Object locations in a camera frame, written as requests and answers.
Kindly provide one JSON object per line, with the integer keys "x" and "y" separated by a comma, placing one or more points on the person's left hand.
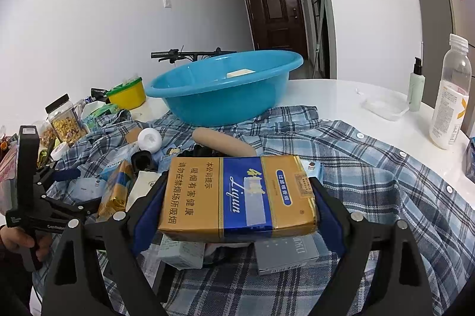
{"x": 11, "y": 238}

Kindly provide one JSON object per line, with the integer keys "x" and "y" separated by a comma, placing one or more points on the green spray bottle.
{"x": 415, "y": 89}

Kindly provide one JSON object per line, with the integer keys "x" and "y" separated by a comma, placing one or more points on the blue plaid shirt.
{"x": 371, "y": 171}

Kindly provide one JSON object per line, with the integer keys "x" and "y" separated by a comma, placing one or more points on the small gold blue cigarette pack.
{"x": 115, "y": 193}

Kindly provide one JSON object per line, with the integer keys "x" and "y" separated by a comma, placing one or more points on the clear snack jar black lid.
{"x": 66, "y": 127}

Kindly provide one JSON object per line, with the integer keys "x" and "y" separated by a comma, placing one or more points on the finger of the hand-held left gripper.
{"x": 68, "y": 174}
{"x": 87, "y": 207}

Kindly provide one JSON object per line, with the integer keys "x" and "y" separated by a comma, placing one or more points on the blue plastic basin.
{"x": 222, "y": 104}

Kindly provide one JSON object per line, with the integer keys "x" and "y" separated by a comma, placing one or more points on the beige cylindrical roll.
{"x": 226, "y": 143}

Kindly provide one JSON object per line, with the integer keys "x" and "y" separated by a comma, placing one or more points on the light blue tissue pack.
{"x": 311, "y": 171}

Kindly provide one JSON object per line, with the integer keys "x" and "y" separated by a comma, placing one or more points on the white light switch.
{"x": 167, "y": 2}

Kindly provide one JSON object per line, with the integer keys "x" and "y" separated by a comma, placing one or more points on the plastic drink bottle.
{"x": 447, "y": 108}

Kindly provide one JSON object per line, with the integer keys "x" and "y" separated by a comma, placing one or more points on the white blue tissue pack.
{"x": 87, "y": 188}

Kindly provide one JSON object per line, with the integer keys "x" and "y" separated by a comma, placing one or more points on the grey folding rack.
{"x": 321, "y": 34}

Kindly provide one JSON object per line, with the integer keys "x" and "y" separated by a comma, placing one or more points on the white desktop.
{"x": 334, "y": 93}

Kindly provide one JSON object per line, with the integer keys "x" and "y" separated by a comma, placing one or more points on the pink plastic bag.
{"x": 7, "y": 171}

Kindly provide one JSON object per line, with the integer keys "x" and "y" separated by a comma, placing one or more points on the black cylinder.
{"x": 143, "y": 160}

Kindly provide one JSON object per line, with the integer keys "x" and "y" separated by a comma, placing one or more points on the yellow plastic bowl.
{"x": 128, "y": 97}

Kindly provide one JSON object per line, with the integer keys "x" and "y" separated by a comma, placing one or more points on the large gold blue cigarette carton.
{"x": 193, "y": 197}

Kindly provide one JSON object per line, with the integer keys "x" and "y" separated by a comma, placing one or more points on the clear plastic container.
{"x": 384, "y": 106}

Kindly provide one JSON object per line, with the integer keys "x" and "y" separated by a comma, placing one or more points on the white round cap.
{"x": 150, "y": 140}

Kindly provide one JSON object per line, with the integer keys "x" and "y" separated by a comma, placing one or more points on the black bumpy object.
{"x": 200, "y": 152}

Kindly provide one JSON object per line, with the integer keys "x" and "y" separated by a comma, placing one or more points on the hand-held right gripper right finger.
{"x": 328, "y": 219}

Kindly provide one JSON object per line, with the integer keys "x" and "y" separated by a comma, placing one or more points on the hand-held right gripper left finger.
{"x": 146, "y": 223}

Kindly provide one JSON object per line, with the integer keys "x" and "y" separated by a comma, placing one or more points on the white printed box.
{"x": 143, "y": 190}

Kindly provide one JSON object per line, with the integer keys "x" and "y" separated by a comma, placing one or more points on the clear bag of nuts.
{"x": 48, "y": 136}

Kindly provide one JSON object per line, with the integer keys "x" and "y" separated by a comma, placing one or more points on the green snack packet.
{"x": 104, "y": 114}

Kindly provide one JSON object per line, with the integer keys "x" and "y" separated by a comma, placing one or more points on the dark brown door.
{"x": 274, "y": 15}

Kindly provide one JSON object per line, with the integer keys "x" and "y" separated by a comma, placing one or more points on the grey box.
{"x": 285, "y": 254}

